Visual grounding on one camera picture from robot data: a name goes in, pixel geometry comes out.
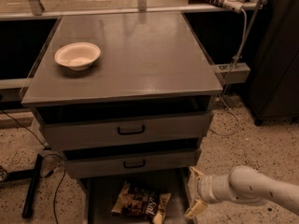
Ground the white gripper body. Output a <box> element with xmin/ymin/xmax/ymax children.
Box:
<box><xmin>197</xmin><ymin>175</ymin><xmax>231</xmax><ymax>203</ymax></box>

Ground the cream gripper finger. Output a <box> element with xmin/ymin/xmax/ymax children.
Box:
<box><xmin>184</xmin><ymin>199</ymin><xmax>207</xmax><ymax>219</ymax></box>
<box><xmin>189</xmin><ymin>166</ymin><xmax>204</xmax><ymax>179</ymax></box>

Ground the brown chip bag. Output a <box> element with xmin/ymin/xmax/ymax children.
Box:
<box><xmin>111</xmin><ymin>181</ymin><xmax>171</xmax><ymax>224</ymax></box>

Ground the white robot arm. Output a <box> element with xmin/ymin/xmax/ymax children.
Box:
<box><xmin>185</xmin><ymin>165</ymin><xmax>299</xmax><ymax>218</ymax></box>

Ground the bottom grey drawer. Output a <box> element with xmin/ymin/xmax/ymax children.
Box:
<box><xmin>86</xmin><ymin>169</ymin><xmax>198</xmax><ymax>224</ymax></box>

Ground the grey drawer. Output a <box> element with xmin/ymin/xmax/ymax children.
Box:
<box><xmin>65</xmin><ymin>148</ymin><xmax>201</xmax><ymax>179</ymax></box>
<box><xmin>86</xmin><ymin>169</ymin><xmax>198</xmax><ymax>224</ymax></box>
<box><xmin>40</xmin><ymin>112</ymin><xmax>213</xmax><ymax>151</ymax></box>

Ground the grey drawer cabinet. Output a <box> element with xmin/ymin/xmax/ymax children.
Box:
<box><xmin>19</xmin><ymin>11</ymin><xmax>224</xmax><ymax>224</ymax></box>

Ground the middle grey drawer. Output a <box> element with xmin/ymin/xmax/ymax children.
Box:
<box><xmin>65</xmin><ymin>148</ymin><xmax>201</xmax><ymax>179</ymax></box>

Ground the top grey drawer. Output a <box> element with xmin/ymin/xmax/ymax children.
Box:
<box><xmin>40</xmin><ymin>112</ymin><xmax>213</xmax><ymax>151</ymax></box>

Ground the dark cabinet at right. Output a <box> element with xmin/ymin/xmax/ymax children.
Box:
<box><xmin>245</xmin><ymin>0</ymin><xmax>299</xmax><ymax>126</ymax></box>

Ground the black metal floor stand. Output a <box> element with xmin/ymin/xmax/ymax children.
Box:
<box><xmin>0</xmin><ymin>154</ymin><xmax>43</xmax><ymax>218</ymax></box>

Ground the white paper bowl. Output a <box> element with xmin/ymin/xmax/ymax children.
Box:
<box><xmin>54</xmin><ymin>42</ymin><xmax>101</xmax><ymax>71</ymax></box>

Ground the black middle drawer handle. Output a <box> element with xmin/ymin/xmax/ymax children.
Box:
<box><xmin>123</xmin><ymin>160</ymin><xmax>146</xmax><ymax>169</ymax></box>

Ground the black drawer handle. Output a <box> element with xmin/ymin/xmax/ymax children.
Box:
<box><xmin>117</xmin><ymin>125</ymin><xmax>146</xmax><ymax>135</ymax></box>
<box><xmin>123</xmin><ymin>160</ymin><xmax>146</xmax><ymax>169</ymax></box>

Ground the black top drawer handle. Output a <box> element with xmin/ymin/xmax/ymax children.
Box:
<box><xmin>117</xmin><ymin>125</ymin><xmax>146</xmax><ymax>135</ymax></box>

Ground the white power cable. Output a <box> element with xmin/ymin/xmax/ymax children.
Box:
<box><xmin>210</xmin><ymin>8</ymin><xmax>249</xmax><ymax>137</ymax></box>

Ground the grey metal rail bracket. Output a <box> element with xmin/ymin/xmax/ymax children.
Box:
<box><xmin>211</xmin><ymin>63</ymin><xmax>250</xmax><ymax>86</ymax></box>

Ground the black floor cable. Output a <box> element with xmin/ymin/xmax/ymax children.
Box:
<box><xmin>0</xmin><ymin>109</ymin><xmax>67</xmax><ymax>224</ymax></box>

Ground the metal post left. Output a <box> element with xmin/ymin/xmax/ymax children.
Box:
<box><xmin>28</xmin><ymin>0</ymin><xmax>45</xmax><ymax>16</ymax></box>

